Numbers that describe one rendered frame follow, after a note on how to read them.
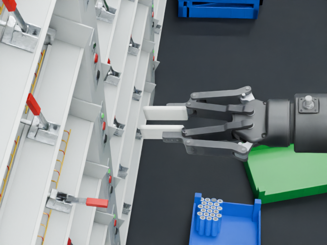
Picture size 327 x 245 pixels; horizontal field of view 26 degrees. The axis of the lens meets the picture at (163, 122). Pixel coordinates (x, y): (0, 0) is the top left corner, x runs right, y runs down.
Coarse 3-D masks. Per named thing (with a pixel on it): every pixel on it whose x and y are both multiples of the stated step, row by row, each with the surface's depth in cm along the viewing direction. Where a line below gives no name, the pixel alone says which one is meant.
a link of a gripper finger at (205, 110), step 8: (192, 104) 114; (200, 104) 114; (208, 104) 113; (200, 112) 114; (208, 112) 113; (216, 112) 113; (224, 112) 112; (232, 112) 112; (240, 112) 111; (248, 112) 110; (224, 120) 114; (232, 120) 113
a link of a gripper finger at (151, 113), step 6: (144, 108) 114; (150, 108) 114; (156, 108) 114; (162, 108) 114; (168, 108) 114; (174, 108) 113; (180, 108) 113; (150, 114) 115; (156, 114) 115; (162, 114) 115; (168, 114) 115; (174, 114) 114; (180, 114) 114; (186, 114) 114
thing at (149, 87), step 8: (144, 88) 231; (152, 88) 230; (144, 96) 231; (144, 104) 229; (144, 120) 226; (136, 136) 220; (136, 144) 220; (136, 152) 218; (136, 160) 217; (136, 168) 215; (128, 176) 213; (136, 176) 214; (128, 184) 211; (128, 192) 210; (128, 200) 208; (128, 208) 207; (128, 216) 205; (128, 224) 204; (120, 232) 202; (120, 240) 200
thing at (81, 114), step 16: (80, 112) 126; (96, 112) 125; (64, 128) 125; (80, 128) 126; (64, 144) 123; (80, 144) 124; (64, 160) 121; (80, 160) 123; (64, 176) 120; (80, 176) 121; (48, 208) 116; (48, 224) 114; (64, 224) 115; (48, 240) 113; (64, 240) 114
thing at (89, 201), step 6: (66, 198) 114; (72, 198) 115; (78, 198) 115; (84, 198) 115; (90, 198) 115; (96, 198) 115; (84, 204) 115; (90, 204) 115; (96, 204) 114; (102, 204) 114
